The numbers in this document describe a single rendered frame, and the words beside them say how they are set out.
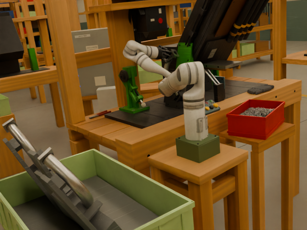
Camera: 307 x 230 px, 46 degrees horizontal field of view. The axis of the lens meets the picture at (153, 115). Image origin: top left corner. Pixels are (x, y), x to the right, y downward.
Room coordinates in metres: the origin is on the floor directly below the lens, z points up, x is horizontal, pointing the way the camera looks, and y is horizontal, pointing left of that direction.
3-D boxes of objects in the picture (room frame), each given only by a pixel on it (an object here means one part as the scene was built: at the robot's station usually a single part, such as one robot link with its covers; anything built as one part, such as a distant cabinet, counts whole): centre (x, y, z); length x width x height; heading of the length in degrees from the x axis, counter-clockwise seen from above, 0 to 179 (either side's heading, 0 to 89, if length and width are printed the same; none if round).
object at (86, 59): (2.60, -0.04, 1.23); 1.30 x 0.05 x 0.09; 128
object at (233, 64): (2.27, -0.39, 1.11); 0.39 x 0.16 x 0.03; 38
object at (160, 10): (2.40, -0.05, 1.42); 0.17 x 0.12 x 0.15; 128
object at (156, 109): (2.30, -0.26, 0.89); 1.10 x 0.42 x 0.02; 128
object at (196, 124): (1.49, -0.18, 1.02); 0.09 x 0.09 x 0.17; 48
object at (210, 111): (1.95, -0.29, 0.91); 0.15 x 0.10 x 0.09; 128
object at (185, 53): (2.21, -0.24, 1.17); 0.13 x 0.12 x 0.20; 128
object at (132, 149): (2.08, -0.43, 0.82); 1.50 x 0.14 x 0.15; 128
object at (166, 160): (1.50, -0.18, 0.83); 0.32 x 0.32 x 0.04; 39
